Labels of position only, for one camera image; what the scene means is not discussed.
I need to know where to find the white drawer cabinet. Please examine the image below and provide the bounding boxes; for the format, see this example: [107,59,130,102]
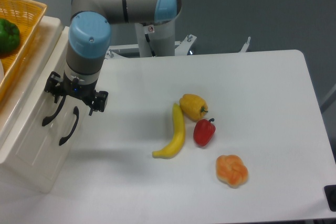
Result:
[1,16,87,193]

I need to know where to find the black device at table edge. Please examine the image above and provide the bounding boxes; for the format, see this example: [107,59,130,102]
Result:
[324,185,336,212]

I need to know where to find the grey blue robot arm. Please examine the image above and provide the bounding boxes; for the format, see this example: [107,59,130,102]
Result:
[45,0,181,112]

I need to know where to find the yellow banana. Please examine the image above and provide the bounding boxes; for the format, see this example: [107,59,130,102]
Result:
[152,103,186,159]

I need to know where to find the yellow bell pepper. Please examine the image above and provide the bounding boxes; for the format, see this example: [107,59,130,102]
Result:
[179,94,208,122]

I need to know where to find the black bottom drawer handle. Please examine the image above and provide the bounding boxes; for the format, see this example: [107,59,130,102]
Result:
[58,106,79,146]

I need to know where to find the yellow woven basket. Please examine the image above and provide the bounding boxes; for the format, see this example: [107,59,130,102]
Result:
[1,0,47,100]

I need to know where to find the orange knotted bread roll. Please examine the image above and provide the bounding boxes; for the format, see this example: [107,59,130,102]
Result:
[215,155,249,188]

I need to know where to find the black drawer handle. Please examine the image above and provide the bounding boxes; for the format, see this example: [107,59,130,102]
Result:
[58,106,79,146]
[42,95,67,127]

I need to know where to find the white drawer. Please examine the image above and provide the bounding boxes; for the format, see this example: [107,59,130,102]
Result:
[1,27,69,166]
[14,97,87,193]

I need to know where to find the black top drawer handle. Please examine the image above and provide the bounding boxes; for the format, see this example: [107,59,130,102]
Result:
[42,95,67,127]

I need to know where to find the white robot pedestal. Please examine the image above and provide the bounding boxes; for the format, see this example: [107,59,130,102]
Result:
[134,0,183,58]

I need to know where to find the green bell pepper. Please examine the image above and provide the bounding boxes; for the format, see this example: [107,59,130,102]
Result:
[1,18,20,54]

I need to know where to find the red bell pepper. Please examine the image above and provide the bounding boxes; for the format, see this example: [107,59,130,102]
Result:
[193,118,216,147]

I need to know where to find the white metal base frame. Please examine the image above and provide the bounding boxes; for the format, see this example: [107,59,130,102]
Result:
[104,34,252,60]

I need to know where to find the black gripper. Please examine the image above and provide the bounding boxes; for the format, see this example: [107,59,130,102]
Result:
[44,71,109,116]

